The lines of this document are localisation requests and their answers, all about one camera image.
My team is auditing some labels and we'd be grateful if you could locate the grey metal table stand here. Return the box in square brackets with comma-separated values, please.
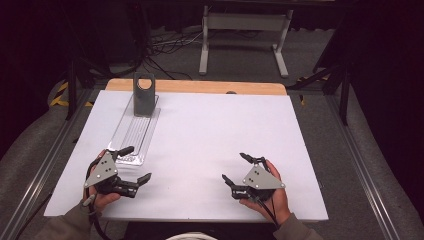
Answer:
[198, 5, 294, 79]

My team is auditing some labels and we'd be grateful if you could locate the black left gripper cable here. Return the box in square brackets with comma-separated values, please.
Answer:
[84, 194, 113, 240]

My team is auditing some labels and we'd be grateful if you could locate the person's left hand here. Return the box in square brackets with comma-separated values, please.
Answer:
[82, 149, 121, 213]

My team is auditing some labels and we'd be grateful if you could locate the translucent grey phone case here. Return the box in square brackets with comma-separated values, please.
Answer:
[132, 71, 157, 118]

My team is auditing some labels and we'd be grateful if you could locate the clear plastic storage bin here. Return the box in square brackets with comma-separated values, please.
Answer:
[107, 94, 162, 167]

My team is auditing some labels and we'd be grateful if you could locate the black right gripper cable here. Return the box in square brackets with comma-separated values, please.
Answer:
[255, 197, 280, 228]

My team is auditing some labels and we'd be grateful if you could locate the aluminium floor rail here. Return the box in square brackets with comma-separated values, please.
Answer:
[324, 94, 424, 240]
[0, 89, 98, 240]

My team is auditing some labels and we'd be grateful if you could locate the black metal stand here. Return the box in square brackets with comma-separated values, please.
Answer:
[288, 63, 353, 127]

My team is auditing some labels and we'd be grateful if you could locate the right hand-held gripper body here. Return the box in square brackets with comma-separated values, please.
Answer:
[231, 157, 286, 202]

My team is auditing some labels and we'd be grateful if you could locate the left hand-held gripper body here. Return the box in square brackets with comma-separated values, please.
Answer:
[83, 149, 140, 199]

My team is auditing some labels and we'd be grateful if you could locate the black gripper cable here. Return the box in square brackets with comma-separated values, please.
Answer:
[84, 194, 113, 240]
[255, 197, 280, 228]

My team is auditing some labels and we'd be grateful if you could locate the white round object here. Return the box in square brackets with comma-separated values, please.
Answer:
[164, 231, 210, 240]

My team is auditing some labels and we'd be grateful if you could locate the white table mat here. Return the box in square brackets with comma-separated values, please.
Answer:
[43, 90, 329, 223]

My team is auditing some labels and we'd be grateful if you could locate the bundle of floor cables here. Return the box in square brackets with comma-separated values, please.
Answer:
[144, 28, 205, 81]

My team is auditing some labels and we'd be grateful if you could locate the person's right hand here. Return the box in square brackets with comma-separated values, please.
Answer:
[239, 159, 292, 224]

